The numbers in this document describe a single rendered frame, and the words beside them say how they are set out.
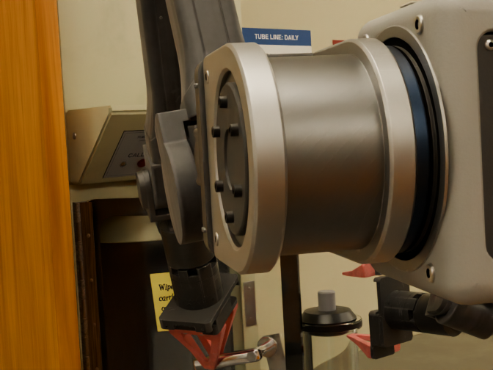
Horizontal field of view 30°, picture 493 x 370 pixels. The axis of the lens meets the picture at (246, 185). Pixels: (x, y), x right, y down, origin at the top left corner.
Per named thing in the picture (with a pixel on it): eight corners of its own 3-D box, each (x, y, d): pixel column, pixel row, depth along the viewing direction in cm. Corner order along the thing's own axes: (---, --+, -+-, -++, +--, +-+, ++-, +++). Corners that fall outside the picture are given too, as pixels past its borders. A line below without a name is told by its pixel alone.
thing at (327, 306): (288, 332, 148) (286, 291, 148) (334, 323, 153) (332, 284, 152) (321, 341, 140) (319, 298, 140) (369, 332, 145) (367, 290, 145)
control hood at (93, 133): (67, 184, 124) (63, 110, 124) (251, 169, 145) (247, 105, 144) (113, 185, 115) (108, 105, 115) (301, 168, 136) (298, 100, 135)
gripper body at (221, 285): (160, 332, 106) (147, 279, 103) (192, 283, 115) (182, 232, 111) (212, 337, 104) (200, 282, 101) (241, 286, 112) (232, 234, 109)
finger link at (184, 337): (177, 377, 111) (163, 314, 107) (199, 341, 117) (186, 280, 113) (229, 383, 109) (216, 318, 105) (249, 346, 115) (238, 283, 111)
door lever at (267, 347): (212, 366, 118) (207, 346, 118) (279, 354, 114) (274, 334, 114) (194, 377, 113) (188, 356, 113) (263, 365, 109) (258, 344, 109)
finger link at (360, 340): (362, 299, 145) (408, 305, 138) (364, 345, 145) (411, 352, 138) (331, 307, 141) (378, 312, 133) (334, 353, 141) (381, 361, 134)
